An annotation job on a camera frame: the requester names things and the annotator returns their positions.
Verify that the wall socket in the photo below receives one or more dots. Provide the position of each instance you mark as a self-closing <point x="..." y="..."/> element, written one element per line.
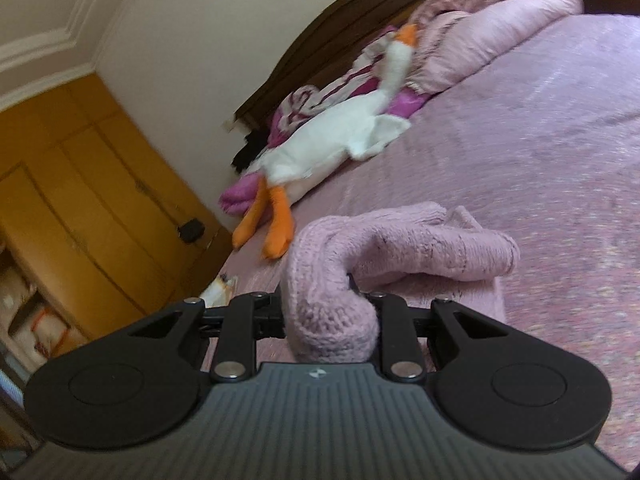
<point x="228" y="125"/>

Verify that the white orange storage bag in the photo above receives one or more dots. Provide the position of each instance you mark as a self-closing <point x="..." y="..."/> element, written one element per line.
<point x="45" y="332"/>

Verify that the dark wooden headboard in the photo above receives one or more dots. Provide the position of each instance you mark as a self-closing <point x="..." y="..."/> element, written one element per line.
<point x="310" y="45"/>

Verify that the purple white patterned blanket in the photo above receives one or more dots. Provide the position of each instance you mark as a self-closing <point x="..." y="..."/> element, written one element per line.
<point x="295" y="105"/>

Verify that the pink pillow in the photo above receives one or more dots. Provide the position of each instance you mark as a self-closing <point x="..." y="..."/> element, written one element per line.
<point x="475" y="35"/>

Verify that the white goose plush toy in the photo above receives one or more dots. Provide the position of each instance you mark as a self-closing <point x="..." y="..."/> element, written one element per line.
<point x="325" y="140"/>

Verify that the dark clothing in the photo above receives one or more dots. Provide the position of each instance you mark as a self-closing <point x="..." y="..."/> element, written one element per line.
<point x="247" y="155"/>

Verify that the pink knit cardigan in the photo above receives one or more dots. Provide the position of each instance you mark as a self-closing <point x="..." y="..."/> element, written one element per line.
<point x="400" y="245"/>

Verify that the wooden wardrobe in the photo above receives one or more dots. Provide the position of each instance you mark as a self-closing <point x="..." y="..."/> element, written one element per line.
<point x="100" y="160"/>

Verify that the small black bag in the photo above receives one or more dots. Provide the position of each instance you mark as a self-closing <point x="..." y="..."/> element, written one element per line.
<point x="192" y="231"/>

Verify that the white long box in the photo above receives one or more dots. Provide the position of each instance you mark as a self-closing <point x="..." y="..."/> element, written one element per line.
<point x="220" y="292"/>

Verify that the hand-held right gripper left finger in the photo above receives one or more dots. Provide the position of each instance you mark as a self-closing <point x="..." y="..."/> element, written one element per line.
<point x="267" y="320"/>

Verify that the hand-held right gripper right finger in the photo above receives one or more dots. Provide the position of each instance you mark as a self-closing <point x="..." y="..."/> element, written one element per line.
<point x="395" y="330"/>

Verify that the magenta blanket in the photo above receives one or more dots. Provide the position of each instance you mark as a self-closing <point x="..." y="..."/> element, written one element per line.
<point x="235" y="197"/>

